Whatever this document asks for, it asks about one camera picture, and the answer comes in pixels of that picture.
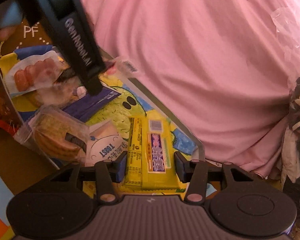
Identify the toast bread packet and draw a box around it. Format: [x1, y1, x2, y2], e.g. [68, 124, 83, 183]
[85, 119, 128, 167]

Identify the yellow snack bar packet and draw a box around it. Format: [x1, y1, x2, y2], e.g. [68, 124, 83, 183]
[123, 115, 186, 193]

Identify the pink sausages white packet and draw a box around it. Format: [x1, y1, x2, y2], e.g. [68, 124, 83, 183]
[1, 50, 69, 97]

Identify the blue white long packet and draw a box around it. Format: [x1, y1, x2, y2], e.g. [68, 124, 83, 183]
[62, 87, 121, 122]

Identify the round cake clear packet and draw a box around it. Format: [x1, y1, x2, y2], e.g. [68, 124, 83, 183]
[14, 106, 90, 163]

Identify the dark dried snack clear wrapper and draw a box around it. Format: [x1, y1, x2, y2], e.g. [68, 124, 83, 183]
[56, 57, 140, 83]

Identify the red snack packet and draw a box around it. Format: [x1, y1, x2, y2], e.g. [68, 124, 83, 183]
[0, 97, 22, 137]

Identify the gold jerky packet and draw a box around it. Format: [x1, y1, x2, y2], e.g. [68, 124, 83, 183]
[24, 77, 81, 108]

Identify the brown PF patterned quilt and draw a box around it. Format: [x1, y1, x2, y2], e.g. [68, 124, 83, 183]
[0, 20, 54, 99]

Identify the grey tray with cartoon liner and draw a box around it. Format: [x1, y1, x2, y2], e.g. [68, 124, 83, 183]
[0, 44, 207, 198]

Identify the colourful cartoon blanket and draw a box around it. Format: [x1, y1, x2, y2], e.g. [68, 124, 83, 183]
[0, 128, 57, 239]

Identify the pink sheet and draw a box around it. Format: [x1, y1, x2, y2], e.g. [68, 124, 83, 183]
[82, 0, 300, 177]

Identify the clear bag of clothes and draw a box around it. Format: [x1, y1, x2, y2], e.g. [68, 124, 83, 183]
[271, 7, 300, 209]

